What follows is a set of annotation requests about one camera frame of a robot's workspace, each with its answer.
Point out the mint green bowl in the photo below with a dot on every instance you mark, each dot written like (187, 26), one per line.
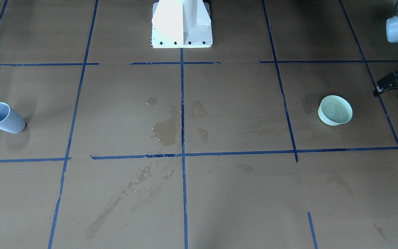
(335, 110)

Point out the light blue cup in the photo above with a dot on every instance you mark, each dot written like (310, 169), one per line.
(10, 120)

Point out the white pedestal column base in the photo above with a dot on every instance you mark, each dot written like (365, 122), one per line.
(181, 24)

